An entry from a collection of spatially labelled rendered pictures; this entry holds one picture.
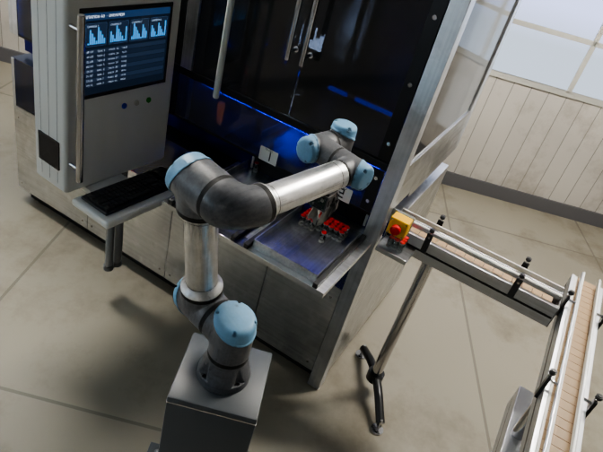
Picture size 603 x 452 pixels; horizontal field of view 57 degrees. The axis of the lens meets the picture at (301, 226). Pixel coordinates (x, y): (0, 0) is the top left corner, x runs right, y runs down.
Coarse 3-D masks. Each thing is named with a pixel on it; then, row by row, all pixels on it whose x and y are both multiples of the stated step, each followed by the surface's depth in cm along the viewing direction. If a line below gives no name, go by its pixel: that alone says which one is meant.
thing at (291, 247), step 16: (288, 224) 210; (256, 240) 191; (272, 240) 199; (288, 240) 201; (304, 240) 204; (352, 240) 205; (272, 256) 191; (288, 256) 194; (304, 256) 196; (320, 256) 198; (336, 256) 196; (304, 272) 186; (320, 272) 186
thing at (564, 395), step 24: (576, 288) 212; (600, 288) 216; (576, 312) 192; (552, 336) 192; (576, 336) 188; (552, 360) 174; (576, 360) 178; (552, 384) 165; (576, 384) 168; (552, 408) 154; (576, 408) 157; (528, 432) 154; (552, 432) 145; (576, 432) 147
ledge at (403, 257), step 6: (384, 240) 217; (378, 246) 213; (384, 246) 214; (408, 246) 218; (384, 252) 212; (390, 252) 211; (396, 252) 212; (402, 252) 213; (408, 252) 214; (414, 252) 217; (396, 258) 210; (402, 258) 210; (408, 258) 211; (402, 264) 210
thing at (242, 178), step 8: (248, 160) 236; (232, 168) 228; (240, 168) 234; (248, 168) 237; (232, 176) 229; (240, 176) 230; (248, 176) 232; (256, 176) 233; (264, 176) 235; (248, 184) 227
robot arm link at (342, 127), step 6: (336, 120) 156; (342, 120) 157; (348, 120) 158; (330, 126) 157; (336, 126) 154; (342, 126) 153; (348, 126) 154; (354, 126) 155; (336, 132) 154; (342, 132) 153; (348, 132) 153; (354, 132) 155; (342, 138) 154; (348, 138) 155; (354, 138) 157; (342, 144) 154; (348, 144) 156; (348, 150) 157
